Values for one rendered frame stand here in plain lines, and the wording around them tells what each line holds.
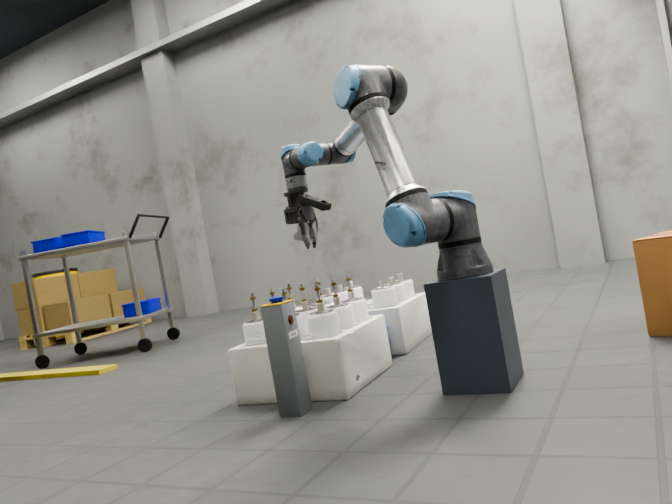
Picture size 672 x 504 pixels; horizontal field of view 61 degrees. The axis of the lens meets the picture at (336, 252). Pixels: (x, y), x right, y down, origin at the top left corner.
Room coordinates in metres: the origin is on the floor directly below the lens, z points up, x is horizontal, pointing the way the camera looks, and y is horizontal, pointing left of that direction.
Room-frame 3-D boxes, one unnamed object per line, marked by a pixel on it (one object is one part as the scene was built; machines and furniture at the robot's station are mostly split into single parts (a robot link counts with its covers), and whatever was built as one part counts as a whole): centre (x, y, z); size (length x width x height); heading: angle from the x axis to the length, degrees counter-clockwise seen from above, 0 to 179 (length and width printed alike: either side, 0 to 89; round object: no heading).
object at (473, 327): (1.54, -0.34, 0.15); 0.18 x 0.18 x 0.30; 61
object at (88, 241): (3.85, 1.59, 0.43); 0.92 x 0.54 x 0.87; 77
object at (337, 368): (1.88, 0.13, 0.09); 0.39 x 0.39 x 0.18; 65
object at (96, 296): (5.82, 2.64, 0.33); 1.10 x 0.80 x 0.65; 151
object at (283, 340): (1.58, 0.19, 0.16); 0.07 x 0.07 x 0.31; 65
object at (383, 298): (2.21, -0.16, 0.16); 0.10 x 0.10 x 0.18
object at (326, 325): (1.72, 0.08, 0.16); 0.10 x 0.10 x 0.18
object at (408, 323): (2.36, -0.10, 0.09); 0.39 x 0.39 x 0.18; 65
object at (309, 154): (1.92, 0.03, 0.76); 0.11 x 0.11 x 0.08; 31
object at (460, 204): (1.54, -0.33, 0.47); 0.13 x 0.12 x 0.14; 121
